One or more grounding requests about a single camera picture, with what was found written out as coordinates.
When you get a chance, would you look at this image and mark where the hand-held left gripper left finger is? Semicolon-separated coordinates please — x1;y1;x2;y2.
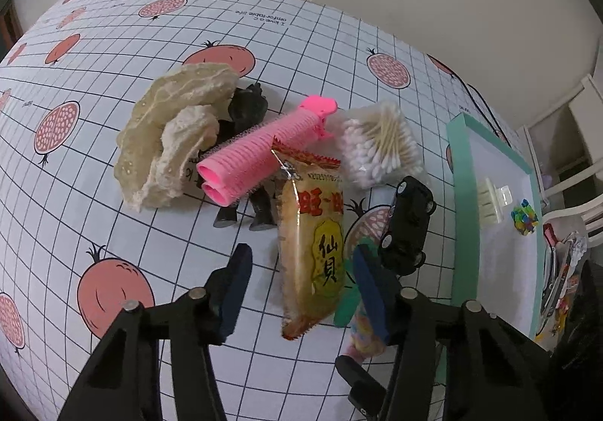
57;243;255;421

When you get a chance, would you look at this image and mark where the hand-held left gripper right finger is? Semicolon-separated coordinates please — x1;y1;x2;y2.
353;242;549;421

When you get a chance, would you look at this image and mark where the green hair clip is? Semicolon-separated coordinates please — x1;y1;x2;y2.
334;236;392;328

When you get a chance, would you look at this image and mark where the pastel twisted candy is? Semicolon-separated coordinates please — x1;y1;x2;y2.
344;303;384;363

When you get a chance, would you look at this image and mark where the yellow rice cracker packet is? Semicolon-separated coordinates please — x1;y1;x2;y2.
271;141;349;341

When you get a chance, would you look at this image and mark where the black toy car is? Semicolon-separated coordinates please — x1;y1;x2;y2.
378;175;436;276

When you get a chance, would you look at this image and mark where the teal rimmed white tray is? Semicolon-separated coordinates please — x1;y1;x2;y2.
433;112;549;384

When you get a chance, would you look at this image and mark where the pink hair roller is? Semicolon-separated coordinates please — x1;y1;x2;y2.
195;94;339;207

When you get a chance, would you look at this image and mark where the cream lace cloth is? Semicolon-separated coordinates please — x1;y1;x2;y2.
114;63;239;213

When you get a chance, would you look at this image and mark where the black plastic object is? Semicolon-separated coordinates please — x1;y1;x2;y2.
334;355;387;412

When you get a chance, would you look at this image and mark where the grid tablecloth with fruit print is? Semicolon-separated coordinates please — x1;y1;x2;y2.
0;0;533;421

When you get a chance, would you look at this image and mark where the cream hair claw clip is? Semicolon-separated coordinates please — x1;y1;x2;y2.
477;177;514;224

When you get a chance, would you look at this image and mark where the bag of cotton swabs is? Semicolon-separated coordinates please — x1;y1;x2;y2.
338;101;430;190

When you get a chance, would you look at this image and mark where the colourful bead cluster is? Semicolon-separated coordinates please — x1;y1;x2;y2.
511;199;540;237

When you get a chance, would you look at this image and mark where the black toy figure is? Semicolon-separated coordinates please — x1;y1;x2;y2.
195;82;283;232

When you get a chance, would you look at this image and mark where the colourful clutter pile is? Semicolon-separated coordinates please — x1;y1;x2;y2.
542;220;589;337

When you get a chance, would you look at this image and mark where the white chair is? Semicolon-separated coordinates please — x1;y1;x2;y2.
523;75;603;233

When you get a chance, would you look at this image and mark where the black cable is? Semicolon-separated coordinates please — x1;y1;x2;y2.
455;72;510;144

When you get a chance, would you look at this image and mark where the brown wooden frame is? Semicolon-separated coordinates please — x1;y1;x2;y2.
0;6;24;54

